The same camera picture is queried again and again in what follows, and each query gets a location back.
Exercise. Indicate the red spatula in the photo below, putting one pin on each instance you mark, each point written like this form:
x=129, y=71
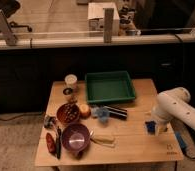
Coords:
x=50, y=143

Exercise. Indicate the black rectangular case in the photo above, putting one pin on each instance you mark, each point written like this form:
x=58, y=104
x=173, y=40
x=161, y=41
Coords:
x=117, y=113

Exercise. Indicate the green plastic tray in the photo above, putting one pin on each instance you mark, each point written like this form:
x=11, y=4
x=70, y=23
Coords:
x=109, y=87

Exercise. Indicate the black office chair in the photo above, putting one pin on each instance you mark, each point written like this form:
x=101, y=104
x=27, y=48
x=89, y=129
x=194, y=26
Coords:
x=10, y=7

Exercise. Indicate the blue sponge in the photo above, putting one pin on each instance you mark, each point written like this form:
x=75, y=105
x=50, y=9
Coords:
x=150, y=125

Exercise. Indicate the purple bowl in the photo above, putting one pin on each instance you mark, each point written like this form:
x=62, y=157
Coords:
x=75, y=138

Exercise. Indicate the blue object on floor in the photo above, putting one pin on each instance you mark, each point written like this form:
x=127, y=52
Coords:
x=181, y=141

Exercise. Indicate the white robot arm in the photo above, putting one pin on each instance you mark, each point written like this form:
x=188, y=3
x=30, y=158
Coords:
x=173, y=103

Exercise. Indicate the white cardboard box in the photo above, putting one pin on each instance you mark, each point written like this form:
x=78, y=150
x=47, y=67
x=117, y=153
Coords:
x=96, y=16

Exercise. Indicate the small dark topped jar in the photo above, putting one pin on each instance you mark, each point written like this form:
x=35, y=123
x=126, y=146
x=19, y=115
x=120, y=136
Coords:
x=68, y=94

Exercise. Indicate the wooden left post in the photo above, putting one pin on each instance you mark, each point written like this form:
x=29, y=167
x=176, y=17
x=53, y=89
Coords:
x=5, y=28

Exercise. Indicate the brown bowl with nuts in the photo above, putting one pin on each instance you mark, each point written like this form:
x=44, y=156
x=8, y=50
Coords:
x=68, y=113

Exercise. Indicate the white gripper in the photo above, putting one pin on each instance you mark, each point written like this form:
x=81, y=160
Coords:
x=161, y=124

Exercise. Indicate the orange round fruit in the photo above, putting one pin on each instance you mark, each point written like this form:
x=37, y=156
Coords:
x=84, y=110

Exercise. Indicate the wooden centre post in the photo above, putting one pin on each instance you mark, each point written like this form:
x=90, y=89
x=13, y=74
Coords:
x=108, y=24

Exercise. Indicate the white paper cup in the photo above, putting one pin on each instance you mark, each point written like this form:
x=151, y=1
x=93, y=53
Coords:
x=71, y=81

